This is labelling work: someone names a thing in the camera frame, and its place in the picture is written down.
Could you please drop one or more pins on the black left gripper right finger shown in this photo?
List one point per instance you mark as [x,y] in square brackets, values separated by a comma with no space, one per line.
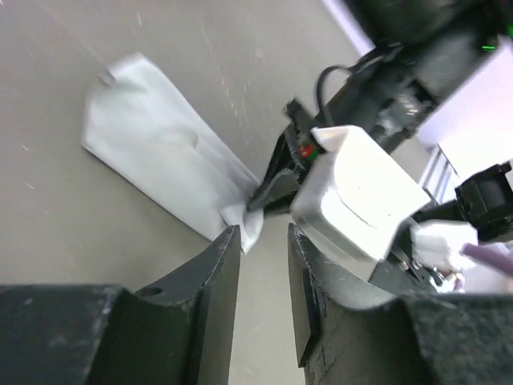
[348,331]

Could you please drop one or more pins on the white underwear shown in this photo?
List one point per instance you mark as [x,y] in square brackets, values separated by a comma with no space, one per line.
[139,124]

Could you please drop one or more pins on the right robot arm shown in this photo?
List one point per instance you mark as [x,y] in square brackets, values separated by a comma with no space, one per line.
[422,52]

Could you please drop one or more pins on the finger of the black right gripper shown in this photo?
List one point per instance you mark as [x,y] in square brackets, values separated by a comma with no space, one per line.
[273,189]

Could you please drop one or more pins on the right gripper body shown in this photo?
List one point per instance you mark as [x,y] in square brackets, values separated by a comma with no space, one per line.
[381,93]

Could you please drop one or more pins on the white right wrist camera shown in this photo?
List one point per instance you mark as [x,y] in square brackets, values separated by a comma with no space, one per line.
[355,196]

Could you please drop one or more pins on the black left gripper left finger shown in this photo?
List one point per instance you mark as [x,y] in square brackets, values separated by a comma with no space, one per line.
[177,330]

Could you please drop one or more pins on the aluminium frame rail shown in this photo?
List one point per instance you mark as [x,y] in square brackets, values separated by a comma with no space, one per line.
[439,179]

